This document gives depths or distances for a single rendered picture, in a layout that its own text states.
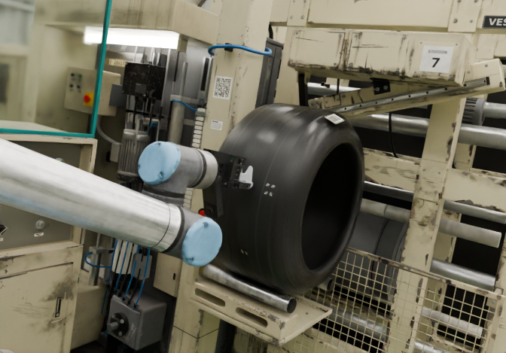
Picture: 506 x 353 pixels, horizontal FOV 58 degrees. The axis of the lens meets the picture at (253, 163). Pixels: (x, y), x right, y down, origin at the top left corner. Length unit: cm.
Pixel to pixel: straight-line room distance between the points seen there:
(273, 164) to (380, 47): 61
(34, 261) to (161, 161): 79
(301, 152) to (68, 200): 70
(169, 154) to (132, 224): 21
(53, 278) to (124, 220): 93
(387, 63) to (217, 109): 59
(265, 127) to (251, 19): 42
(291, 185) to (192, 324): 74
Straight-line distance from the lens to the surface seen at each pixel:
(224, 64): 160
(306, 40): 175
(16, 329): 169
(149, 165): 95
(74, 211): 74
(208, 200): 113
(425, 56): 158
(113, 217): 76
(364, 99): 176
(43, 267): 165
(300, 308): 167
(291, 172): 122
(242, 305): 146
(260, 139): 130
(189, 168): 97
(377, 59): 162
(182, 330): 179
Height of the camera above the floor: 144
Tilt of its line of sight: 6 degrees down
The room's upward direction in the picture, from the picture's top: 9 degrees clockwise
